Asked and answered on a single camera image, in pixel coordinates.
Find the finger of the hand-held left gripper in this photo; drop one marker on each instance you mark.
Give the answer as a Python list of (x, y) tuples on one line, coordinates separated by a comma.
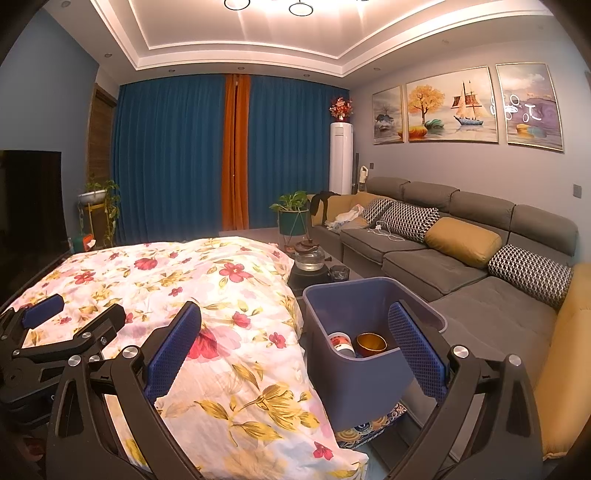
[(92, 323), (44, 310)]

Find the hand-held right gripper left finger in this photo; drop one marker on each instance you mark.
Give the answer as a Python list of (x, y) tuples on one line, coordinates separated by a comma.
[(173, 350)]

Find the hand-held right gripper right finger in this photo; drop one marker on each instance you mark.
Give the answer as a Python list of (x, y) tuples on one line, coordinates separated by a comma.
[(415, 350)]

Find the red paper cup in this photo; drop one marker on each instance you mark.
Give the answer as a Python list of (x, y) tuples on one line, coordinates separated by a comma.
[(371, 344)]

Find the grey plastic bin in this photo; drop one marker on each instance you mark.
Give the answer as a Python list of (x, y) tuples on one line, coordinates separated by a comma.
[(351, 383)]

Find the floral printed paper tub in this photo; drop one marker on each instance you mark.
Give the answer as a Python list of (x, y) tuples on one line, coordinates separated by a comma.
[(340, 345)]

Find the floral printed blanket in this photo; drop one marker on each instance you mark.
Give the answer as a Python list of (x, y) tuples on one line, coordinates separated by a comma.
[(207, 286)]

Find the green orange tissue box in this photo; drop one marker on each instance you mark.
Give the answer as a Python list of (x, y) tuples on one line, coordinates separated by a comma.
[(84, 242)]

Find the grey sectional sofa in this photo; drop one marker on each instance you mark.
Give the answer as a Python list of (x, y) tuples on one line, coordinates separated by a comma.
[(461, 286)]

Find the patterned rug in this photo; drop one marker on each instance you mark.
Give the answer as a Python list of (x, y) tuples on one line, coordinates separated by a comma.
[(369, 431)]

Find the dark coffee table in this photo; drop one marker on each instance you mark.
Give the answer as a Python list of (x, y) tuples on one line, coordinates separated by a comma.
[(341, 284)]

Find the gold plant stand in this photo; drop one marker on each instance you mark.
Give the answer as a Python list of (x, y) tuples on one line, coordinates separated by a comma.
[(94, 221)]

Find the black flat television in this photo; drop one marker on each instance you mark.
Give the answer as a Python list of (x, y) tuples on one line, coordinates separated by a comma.
[(27, 207)]

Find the black ashtray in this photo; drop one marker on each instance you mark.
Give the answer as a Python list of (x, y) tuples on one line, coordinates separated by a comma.
[(338, 273)]

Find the yellow cushion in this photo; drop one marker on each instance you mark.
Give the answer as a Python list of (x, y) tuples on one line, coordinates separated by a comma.
[(464, 242)]

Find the plant stand with pot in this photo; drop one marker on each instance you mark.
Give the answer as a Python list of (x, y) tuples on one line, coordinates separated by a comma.
[(94, 194)]

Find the glass teapot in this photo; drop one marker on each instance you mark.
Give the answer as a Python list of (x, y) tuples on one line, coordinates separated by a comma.
[(308, 256)]

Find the small patterned cushion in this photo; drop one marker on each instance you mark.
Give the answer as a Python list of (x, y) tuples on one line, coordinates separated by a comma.
[(375, 210)]

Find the white clothes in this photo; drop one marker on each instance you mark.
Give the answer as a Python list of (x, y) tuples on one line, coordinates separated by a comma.
[(346, 218)]

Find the yellow sofa cover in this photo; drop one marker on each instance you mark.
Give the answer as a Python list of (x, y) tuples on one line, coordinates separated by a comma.
[(344, 203)]

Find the black garment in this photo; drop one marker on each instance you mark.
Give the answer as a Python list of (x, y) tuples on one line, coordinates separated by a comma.
[(321, 199)]

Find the white stick vacuum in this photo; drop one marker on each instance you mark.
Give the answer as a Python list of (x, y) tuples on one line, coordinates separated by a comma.
[(362, 177)]

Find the blue curtain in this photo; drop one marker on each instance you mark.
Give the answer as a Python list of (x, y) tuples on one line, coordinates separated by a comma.
[(295, 152), (171, 157)]

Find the plant in green pot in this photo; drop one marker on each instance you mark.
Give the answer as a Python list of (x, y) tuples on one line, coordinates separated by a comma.
[(290, 207)]

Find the white standing air conditioner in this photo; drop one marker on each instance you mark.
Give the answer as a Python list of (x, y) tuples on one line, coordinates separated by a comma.
[(340, 159)]

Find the orange curtain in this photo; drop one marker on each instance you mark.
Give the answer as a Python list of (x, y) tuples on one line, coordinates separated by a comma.
[(236, 152)]

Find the small landscape painting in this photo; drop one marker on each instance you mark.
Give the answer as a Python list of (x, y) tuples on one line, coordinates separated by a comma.
[(388, 115)]

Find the tree and ship painting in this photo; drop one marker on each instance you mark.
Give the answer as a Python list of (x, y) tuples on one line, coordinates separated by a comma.
[(452, 106)]

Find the red gold flower decoration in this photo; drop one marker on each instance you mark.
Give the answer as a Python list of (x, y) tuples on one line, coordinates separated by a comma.
[(340, 108)]

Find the purple landscape painting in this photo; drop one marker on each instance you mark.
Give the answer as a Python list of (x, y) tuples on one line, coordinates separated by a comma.
[(531, 108)]

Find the wooden wall panel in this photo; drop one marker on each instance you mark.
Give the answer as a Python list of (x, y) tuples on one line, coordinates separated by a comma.
[(101, 134)]

